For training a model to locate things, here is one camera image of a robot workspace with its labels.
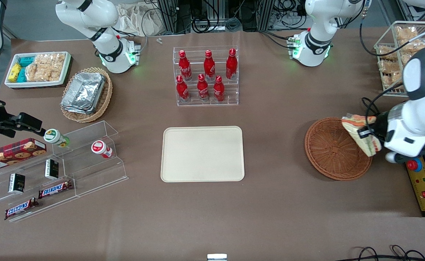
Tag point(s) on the small black box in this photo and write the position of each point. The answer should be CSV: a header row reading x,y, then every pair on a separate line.
x,y
52,169
16,183

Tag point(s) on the clear acrylic bottle rack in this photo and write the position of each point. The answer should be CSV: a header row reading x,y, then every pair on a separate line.
x,y
230,92

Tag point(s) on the red cola bottle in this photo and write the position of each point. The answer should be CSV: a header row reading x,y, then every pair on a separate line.
x,y
185,69
203,90
231,67
209,67
182,90
218,91

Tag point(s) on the teal snack pack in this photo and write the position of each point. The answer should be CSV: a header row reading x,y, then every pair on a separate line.
x,y
27,61
21,75

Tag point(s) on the yellow snack pack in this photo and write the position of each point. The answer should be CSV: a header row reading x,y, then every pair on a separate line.
x,y
15,72

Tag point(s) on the brown round wicker basket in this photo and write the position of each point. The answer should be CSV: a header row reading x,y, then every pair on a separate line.
x,y
328,156

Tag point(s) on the triangular sandwich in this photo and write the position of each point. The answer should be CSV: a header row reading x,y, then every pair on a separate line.
x,y
354,123

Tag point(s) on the green lid yogurt bottle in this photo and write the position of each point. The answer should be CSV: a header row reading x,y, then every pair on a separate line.
x,y
54,137

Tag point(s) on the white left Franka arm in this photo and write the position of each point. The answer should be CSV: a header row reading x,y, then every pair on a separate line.
x,y
415,123

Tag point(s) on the yellow emergency stop control box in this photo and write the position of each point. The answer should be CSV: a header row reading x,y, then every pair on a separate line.
x,y
424,188

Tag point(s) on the Snickers chocolate bar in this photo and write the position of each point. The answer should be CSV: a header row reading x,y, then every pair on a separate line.
x,y
20,208
54,189

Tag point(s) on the red tartan cookie box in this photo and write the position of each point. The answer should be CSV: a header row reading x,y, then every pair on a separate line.
x,y
13,154

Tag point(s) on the silver metal bracket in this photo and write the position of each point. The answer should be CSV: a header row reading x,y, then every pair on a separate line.
x,y
217,257

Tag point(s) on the beige cloth bag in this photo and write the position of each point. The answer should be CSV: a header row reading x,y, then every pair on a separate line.
x,y
132,20

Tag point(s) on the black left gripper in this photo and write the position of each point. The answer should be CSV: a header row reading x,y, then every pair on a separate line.
x,y
380,125

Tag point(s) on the light oval wicker basket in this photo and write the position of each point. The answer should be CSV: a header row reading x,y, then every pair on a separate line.
x,y
105,98

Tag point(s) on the aluminium foil tray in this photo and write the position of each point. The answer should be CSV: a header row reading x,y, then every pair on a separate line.
x,y
83,88
75,110

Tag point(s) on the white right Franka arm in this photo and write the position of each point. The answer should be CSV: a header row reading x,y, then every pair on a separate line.
x,y
112,54

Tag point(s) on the clear rice cracker bag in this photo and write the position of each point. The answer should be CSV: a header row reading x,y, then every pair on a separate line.
x,y
404,58
392,79
413,45
387,55
406,33
389,67
51,59
42,73

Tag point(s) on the white rectangular snack bin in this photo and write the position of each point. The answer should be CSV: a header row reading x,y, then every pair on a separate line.
x,y
66,70

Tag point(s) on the red lid yogurt bottle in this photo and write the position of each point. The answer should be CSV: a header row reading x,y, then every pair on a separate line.
x,y
100,148

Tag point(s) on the beige plastic tray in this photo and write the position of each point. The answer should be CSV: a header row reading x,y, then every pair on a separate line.
x,y
201,154

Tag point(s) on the clear acrylic stepped shelf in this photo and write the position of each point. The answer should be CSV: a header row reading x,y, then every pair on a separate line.
x,y
100,174
34,170

